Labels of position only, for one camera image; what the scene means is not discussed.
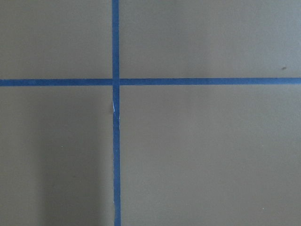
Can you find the brown paper table cover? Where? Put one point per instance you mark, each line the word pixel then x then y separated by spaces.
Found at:
pixel 191 155

